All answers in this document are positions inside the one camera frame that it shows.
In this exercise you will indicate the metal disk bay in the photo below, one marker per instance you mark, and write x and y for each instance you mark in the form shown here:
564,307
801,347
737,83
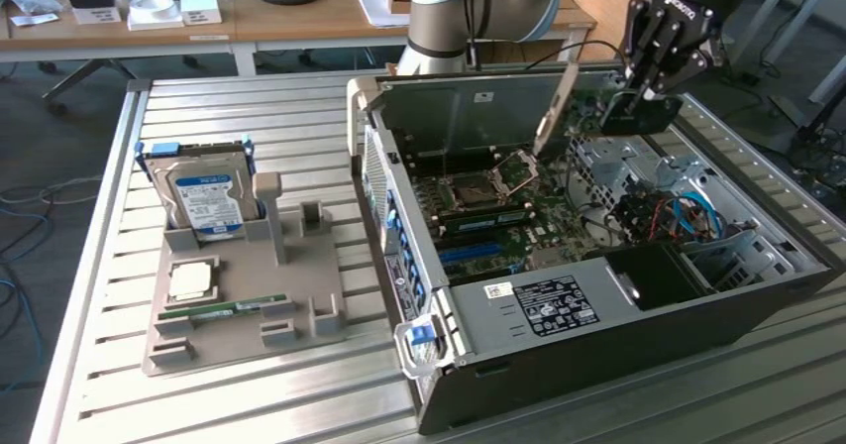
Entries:
741,260

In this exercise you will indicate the silver CPU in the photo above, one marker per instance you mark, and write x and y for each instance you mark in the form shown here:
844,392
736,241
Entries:
190,283

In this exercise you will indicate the white tape roll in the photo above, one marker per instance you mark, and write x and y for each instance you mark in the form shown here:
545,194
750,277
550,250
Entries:
153,4

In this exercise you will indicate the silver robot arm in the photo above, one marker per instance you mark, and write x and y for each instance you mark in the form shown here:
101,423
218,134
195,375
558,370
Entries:
450,18

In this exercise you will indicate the green RAM stick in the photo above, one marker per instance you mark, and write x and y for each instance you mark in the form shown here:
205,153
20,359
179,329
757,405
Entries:
225,308

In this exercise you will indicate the hard disk with blue carrier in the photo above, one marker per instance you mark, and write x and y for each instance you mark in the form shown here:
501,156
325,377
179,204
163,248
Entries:
202,201

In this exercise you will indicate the flat white box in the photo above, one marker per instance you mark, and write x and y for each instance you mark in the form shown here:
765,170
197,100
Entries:
155,23

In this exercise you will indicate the metal socket cover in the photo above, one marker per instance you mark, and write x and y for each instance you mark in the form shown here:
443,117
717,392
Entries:
520,171

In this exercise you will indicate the blue case latch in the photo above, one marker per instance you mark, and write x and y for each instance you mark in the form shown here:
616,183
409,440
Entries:
421,336

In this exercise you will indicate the green motherboard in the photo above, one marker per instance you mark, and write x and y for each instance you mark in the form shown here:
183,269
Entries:
549,216

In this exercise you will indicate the white paper stack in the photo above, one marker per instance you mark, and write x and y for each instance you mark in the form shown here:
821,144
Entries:
383,15

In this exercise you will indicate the blue expansion slot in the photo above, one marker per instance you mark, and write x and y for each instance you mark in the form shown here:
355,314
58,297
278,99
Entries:
470,253

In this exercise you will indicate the CPU socket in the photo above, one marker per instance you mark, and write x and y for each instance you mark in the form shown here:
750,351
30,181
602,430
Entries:
476,192

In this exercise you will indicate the wooden desk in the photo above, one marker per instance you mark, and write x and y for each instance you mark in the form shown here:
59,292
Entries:
318,23
79,35

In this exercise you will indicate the black and white box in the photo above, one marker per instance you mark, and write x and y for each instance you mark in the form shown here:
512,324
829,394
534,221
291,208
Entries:
93,3

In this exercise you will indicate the grey parts rack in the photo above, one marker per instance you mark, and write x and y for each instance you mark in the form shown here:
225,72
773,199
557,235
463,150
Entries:
251,275

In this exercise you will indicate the graphics card with metal bracket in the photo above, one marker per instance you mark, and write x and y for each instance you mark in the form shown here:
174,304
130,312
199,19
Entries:
638,117

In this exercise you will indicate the small white labelled box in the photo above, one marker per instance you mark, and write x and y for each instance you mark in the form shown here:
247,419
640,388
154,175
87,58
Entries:
199,10

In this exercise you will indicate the white metal table frame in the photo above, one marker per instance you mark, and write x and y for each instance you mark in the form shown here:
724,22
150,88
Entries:
786,13

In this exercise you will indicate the open black PC case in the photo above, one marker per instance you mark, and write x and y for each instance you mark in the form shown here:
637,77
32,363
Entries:
596,365

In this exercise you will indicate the black fan shroud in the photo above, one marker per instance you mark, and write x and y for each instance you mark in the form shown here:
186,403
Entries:
654,275

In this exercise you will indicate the grey power supply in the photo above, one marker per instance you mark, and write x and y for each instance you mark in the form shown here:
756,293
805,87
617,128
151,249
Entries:
489,315

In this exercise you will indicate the white paper label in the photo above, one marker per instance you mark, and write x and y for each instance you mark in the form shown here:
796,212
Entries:
34,19

